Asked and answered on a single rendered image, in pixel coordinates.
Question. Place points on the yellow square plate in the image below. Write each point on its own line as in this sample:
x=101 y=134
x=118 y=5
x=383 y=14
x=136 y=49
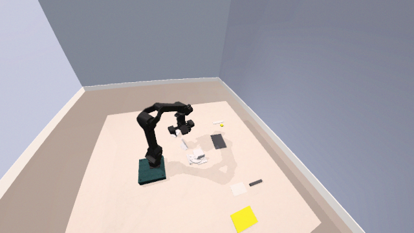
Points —
x=243 y=219

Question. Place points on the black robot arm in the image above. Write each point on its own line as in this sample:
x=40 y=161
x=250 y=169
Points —
x=149 y=123

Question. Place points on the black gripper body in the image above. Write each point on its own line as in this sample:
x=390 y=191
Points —
x=172 y=129

